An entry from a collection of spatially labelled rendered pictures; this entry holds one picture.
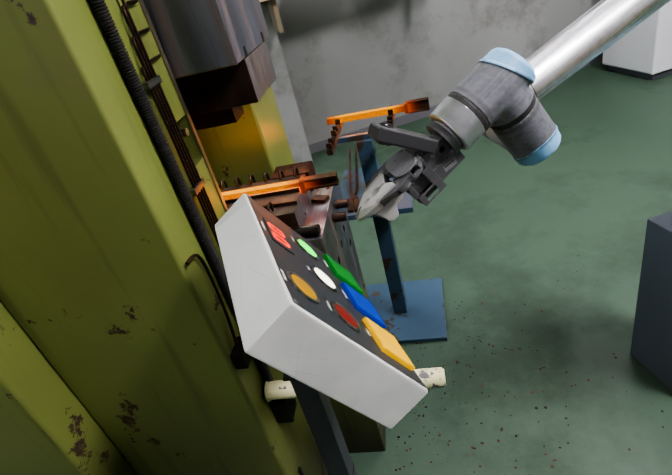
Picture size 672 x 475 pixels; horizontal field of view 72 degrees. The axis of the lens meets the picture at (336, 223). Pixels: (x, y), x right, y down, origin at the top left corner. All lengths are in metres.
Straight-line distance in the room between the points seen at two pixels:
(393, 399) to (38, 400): 0.86
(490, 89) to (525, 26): 3.99
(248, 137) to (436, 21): 3.08
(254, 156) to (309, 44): 2.60
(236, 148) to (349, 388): 1.04
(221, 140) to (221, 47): 0.57
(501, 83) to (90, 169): 0.70
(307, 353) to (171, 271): 0.44
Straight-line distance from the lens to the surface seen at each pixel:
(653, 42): 4.63
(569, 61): 1.06
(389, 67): 4.25
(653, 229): 1.71
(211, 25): 1.01
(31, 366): 1.28
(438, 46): 4.40
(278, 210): 1.21
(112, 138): 0.84
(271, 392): 1.23
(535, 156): 0.91
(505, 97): 0.83
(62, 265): 1.06
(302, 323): 0.54
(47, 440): 1.35
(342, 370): 0.61
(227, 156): 1.55
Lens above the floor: 1.52
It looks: 30 degrees down
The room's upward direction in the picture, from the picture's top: 15 degrees counter-clockwise
